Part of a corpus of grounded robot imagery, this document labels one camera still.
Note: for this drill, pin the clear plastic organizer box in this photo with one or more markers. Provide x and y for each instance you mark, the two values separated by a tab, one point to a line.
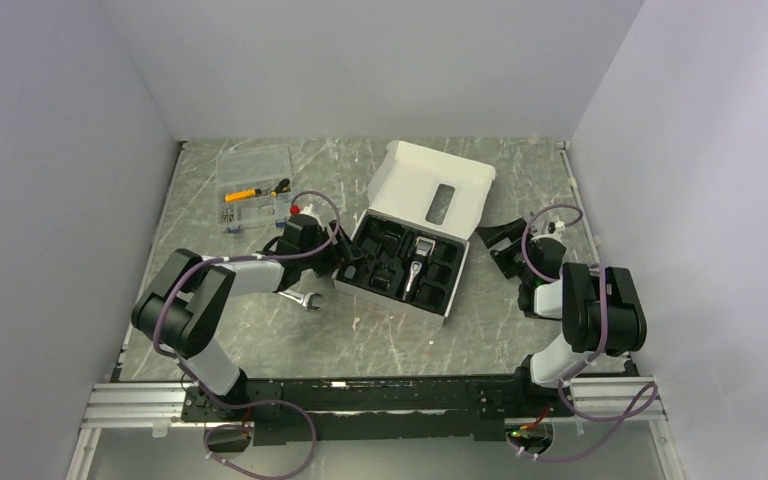
253	188

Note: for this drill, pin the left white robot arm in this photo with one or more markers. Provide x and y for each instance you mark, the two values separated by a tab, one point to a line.
181	308

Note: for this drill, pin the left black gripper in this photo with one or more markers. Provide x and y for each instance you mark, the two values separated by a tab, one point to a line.
341	254

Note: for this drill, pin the black yellow small tool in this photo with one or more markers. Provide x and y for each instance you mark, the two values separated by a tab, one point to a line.
284	186

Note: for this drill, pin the silver combination wrench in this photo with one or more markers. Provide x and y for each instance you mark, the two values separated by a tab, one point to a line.
308	301

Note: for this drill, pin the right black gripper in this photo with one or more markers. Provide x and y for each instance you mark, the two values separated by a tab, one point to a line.
494	234

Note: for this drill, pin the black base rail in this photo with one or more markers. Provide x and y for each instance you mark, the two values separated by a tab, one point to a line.
480	407

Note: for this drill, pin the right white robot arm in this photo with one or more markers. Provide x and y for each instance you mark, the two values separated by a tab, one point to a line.
598	308

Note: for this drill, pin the black silver hair clipper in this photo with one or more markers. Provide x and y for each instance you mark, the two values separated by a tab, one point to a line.
424	248

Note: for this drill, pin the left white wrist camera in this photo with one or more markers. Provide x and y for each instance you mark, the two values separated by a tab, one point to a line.
304	213

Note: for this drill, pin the white hair clipper box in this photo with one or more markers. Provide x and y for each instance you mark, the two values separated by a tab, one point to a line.
418	191

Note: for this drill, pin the black comb guard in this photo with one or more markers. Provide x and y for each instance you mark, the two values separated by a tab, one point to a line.
382	278

